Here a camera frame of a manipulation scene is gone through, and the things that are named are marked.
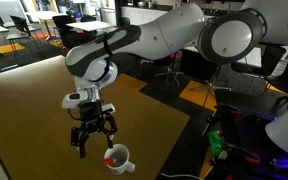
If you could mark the black chair with chrome legs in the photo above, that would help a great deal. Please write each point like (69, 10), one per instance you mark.
(157, 62)
(211, 86)

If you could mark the green clamp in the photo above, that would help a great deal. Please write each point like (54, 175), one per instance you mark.
(215, 141)

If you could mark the white counter cabinets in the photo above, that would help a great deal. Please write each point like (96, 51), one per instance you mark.
(140, 15)

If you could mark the wrist-mounted stereo camera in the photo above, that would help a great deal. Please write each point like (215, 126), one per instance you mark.
(109, 108)

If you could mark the black flat box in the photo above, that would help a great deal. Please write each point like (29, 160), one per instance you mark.
(262, 117)

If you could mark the stainless steel appliance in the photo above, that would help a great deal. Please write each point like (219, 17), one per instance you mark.
(107, 11)

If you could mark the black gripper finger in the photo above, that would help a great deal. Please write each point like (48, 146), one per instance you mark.
(77, 136)
(110, 128)

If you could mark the white mug cup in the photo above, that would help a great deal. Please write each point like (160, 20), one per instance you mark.
(124, 168)

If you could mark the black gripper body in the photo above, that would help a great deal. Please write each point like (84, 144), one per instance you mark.
(91, 115)

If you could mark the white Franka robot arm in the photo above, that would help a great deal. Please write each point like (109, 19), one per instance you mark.
(170, 33)

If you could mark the long white table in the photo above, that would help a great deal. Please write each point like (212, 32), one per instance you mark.
(250, 56)

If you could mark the small white square table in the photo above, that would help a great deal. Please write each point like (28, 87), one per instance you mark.
(87, 26)

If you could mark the grey whiteboard panel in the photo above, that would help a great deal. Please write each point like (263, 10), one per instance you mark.
(7, 10)

